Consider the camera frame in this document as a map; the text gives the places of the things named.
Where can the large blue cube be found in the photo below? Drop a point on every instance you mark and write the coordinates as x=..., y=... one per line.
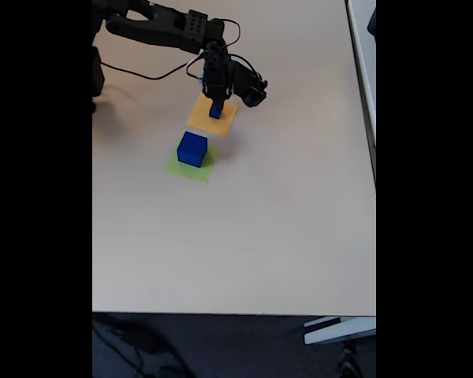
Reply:
x=189, y=151

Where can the green paper square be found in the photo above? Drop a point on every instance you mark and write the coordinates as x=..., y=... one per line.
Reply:
x=197, y=175

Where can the small blue cube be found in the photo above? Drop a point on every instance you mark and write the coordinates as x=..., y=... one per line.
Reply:
x=215, y=115

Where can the dark object on side table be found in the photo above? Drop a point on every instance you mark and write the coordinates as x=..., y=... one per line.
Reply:
x=373, y=21

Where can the black camera box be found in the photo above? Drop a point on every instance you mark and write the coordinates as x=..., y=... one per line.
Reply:
x=252, y=86

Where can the white table foot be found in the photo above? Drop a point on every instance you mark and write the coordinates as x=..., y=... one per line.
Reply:
x=339, y=330

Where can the orange paper square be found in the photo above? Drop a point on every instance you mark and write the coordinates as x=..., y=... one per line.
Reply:
x=199, y=118

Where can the white side table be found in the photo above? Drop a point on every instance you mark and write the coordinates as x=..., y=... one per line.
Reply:
x=364, y=59

